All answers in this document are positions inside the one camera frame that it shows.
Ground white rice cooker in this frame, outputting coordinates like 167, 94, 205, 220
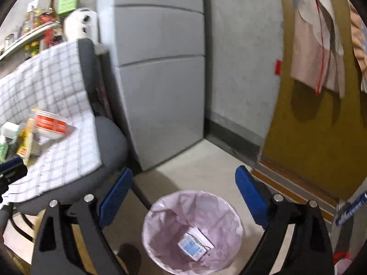
64, 8, 99, 44

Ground green box on shelf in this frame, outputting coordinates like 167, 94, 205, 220
57, 0, 78, 16

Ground green tea bottle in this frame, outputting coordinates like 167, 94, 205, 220
0, 136, 16, 163

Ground clear yellow plastic wrapper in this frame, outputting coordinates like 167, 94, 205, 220
16, 118, 34, 166

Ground metal kitchen shelf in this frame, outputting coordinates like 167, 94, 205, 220
1, 21, 61, 61

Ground grey office chair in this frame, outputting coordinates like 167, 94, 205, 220
1, 38, 150, 241

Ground orange white instant noodle cup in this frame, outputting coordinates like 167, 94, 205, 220
34, 109, 76, 140

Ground blue white carton in bin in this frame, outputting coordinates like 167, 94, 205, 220
177, 227, 215, 262

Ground grey refrigerator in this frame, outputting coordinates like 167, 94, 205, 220
96, 0, 205, 170

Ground white sponge block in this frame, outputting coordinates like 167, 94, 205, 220
1, 121, 20, 140

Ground pink lined trash bin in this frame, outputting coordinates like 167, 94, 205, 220
142, 191, 244, 274

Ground pink hanging apron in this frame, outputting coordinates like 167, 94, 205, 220
290, 0, 345, 98

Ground white checkered cloth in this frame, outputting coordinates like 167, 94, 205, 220
1, 39, 102, 206

